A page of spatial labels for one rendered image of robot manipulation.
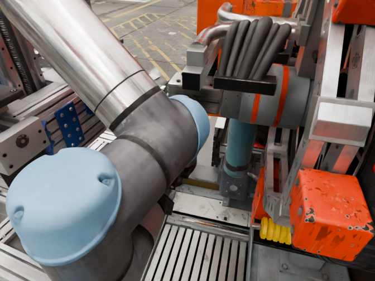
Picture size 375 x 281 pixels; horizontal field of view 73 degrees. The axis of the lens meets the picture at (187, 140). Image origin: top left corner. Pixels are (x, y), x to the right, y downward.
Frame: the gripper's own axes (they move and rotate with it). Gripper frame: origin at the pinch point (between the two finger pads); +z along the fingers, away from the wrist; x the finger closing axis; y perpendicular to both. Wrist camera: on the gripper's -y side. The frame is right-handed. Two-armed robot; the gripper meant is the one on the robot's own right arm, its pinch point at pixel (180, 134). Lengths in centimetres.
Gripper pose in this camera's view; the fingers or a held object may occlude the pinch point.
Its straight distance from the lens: 51.0
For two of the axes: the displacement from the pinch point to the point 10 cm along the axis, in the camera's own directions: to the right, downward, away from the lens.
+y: 0.0, -7.9, -6.2
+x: -9.7, -1.6, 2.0
